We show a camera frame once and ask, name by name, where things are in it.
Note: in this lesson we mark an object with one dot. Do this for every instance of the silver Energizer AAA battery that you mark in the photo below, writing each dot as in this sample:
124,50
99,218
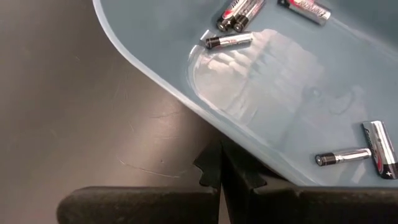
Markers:
343,155
306,11
229,40
231,14
381,149
248,15

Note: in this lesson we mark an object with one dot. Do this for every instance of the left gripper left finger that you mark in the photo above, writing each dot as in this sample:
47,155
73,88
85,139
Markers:
140,205

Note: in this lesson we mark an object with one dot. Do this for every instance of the blue plastic bin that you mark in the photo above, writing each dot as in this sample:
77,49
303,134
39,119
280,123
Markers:
280,93

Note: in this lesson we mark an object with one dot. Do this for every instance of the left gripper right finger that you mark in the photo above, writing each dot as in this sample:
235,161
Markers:
311,205

